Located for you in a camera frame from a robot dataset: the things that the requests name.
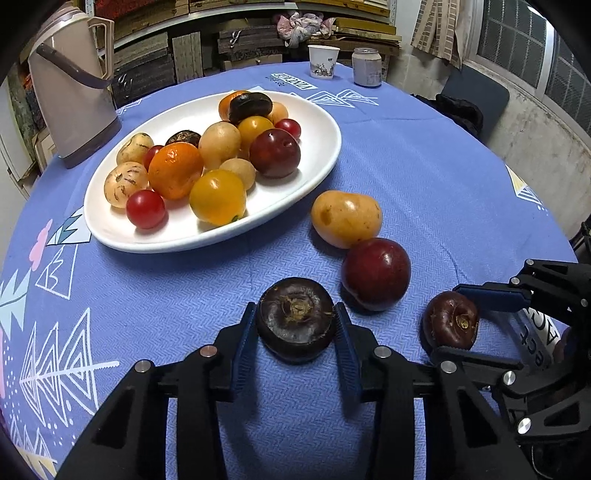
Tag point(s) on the beige thermos flask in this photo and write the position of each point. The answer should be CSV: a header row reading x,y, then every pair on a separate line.
x,y
69,92

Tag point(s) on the white oval plate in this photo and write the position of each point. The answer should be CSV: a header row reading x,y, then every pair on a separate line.
x,y
277,196

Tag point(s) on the window with metal grille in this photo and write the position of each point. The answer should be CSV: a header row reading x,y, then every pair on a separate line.
x,y
521,50

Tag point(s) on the black jacket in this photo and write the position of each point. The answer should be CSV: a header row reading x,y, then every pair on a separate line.
x,y
457,113

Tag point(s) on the grey drink can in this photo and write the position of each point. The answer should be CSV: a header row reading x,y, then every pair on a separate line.
x,y
367,69

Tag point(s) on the printed paper cup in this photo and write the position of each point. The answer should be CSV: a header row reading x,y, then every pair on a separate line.
x,y
323,62

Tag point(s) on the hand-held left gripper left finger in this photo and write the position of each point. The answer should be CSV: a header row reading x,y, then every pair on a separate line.
x,y
244,350

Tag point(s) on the yellow tomato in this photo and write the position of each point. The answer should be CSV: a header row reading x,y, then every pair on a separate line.
x,y
217,196
254,129

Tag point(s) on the yellow-tan round fruit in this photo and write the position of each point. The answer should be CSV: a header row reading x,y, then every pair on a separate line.
x,y
279,113
219,144
346,218

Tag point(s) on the pink crumpled cloth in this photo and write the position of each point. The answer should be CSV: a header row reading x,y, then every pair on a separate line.
x,y
300,27

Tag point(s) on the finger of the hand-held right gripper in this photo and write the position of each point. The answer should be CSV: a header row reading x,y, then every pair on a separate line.
x,y
485,362
494,296

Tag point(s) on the dark blue chair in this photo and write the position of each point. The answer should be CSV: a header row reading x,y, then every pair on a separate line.
x,y
480,92

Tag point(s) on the red cherry tomato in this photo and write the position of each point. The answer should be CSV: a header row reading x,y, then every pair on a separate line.
x,y
146,208
288,128
151,157

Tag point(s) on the dark brown water chestnut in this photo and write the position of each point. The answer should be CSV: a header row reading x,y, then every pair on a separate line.
x,y
451,320
250,106
183,138
295,320

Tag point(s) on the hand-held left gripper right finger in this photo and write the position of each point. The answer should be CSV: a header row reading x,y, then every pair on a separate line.
x,y
346,355

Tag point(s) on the small tan round fruit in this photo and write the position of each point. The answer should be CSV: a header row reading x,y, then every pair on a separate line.
x,y
240,171

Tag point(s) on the dark red plum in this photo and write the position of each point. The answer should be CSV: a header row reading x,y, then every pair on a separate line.
x,y
275,152
376,273

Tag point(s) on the striped tan round fruit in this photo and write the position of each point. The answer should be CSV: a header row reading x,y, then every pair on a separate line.
x,y
125,183
135,147

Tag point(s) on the mandarin orange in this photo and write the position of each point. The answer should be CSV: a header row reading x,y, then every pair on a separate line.
x,y
224,106
175,170

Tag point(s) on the hanging brick-pattern cloth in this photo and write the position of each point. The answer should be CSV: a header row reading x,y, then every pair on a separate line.
x,y
438,32

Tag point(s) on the blue printed tablecloth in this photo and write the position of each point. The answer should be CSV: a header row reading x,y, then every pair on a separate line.
x,y
415,161

